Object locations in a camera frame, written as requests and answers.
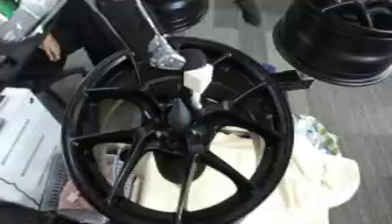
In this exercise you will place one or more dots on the person's hand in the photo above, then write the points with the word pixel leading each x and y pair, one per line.
pixel 51 47

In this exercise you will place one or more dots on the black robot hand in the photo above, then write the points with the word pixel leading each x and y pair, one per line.
pixel 193 58

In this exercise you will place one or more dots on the white pin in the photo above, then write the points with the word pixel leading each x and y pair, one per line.
pixel 198 77

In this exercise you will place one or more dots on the black round wheel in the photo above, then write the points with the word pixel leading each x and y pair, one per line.
pixel 178 17

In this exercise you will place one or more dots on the black spoked wheel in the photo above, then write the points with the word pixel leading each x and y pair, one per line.
pixel 115 136

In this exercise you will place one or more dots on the large black wheel rim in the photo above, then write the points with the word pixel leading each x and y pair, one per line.
pixel 326 52

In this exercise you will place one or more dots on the person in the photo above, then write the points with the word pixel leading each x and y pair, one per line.
pixel 86 26

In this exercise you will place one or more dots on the white box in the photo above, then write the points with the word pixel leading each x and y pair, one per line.
pixel 25 145

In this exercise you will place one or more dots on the patterned cloth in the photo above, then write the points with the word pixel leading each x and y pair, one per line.
pixel 319 137

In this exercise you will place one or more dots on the pink object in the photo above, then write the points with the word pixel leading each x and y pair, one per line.
pixel 76 197

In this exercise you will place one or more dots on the white cloth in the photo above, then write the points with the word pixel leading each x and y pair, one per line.
pixel 316 186

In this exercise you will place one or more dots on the black bracket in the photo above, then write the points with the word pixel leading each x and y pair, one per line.
pixel 293 80

